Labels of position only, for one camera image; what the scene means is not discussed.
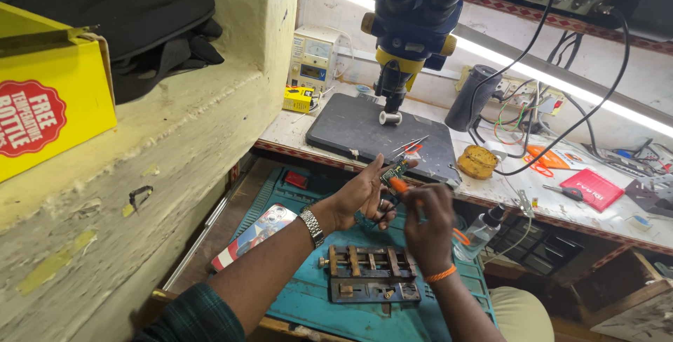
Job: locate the metal tweezers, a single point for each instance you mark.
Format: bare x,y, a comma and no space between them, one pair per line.
410,144

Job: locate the small red box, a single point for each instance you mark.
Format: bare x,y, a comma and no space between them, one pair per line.
296,179

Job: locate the person's left hand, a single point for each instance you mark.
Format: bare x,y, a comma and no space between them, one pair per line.
358,194

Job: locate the teal silicone work mat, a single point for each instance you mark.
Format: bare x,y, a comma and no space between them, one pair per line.
342,305

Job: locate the smartphone with printed case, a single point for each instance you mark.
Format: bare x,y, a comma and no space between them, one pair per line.
255,237

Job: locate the small yellow box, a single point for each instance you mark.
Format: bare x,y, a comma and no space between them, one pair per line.
297,99

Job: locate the black bag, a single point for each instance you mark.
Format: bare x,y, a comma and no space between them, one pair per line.
126,21

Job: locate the dark grey cylindrical speaker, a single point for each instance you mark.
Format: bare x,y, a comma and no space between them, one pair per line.
470,97

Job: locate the white power strip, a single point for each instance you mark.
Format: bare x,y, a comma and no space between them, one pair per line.
518,92

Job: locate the black parts organizer tray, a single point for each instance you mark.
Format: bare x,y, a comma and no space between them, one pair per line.
533,244

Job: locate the white bench power supply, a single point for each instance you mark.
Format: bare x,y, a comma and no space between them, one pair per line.
313,58

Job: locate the green phone circuit board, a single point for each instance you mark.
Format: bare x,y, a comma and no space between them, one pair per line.
393,174

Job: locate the silver metal wristwatch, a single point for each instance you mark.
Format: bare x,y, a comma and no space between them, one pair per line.
312,227

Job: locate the orange packet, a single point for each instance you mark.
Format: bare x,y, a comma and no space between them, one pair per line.
549,158

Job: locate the person's right hand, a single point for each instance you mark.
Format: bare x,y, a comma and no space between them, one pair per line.
428,226

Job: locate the clear plastic dispenser bottle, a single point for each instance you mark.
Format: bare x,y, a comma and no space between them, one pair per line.
476,234

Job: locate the tape roll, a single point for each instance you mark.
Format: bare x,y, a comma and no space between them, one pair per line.
639,222

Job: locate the red packet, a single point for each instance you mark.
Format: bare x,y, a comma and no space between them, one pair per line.
591,189

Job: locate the dark grey microscope base plate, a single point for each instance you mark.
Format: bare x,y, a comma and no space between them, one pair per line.
378,134

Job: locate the orange thread wristband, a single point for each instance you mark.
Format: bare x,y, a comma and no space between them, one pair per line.
440,274

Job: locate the blue yellow stereo microscope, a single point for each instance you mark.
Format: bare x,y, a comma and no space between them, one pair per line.
413,26

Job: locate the person's leg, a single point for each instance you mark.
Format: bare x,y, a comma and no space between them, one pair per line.
520,313

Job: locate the metal circuit board holder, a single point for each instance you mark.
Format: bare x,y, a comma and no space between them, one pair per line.
370,273

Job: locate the person's right fingers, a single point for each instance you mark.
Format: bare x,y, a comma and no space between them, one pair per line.
426,200

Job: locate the yellow cardboard box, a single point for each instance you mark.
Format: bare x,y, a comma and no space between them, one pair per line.
47,100

